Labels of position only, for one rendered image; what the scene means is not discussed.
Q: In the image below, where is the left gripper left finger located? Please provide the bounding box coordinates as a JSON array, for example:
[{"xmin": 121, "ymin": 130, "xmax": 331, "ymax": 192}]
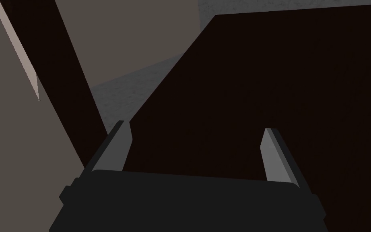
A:
[{"xmin": 84, "ymin": 120, "xmax": 133, "ymax": 172}]

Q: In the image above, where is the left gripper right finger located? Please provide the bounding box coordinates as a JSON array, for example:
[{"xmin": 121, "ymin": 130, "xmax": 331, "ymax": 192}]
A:
[{"xmin": 260, "ymin": 127, "xmax": 302, "ymax": 188}]

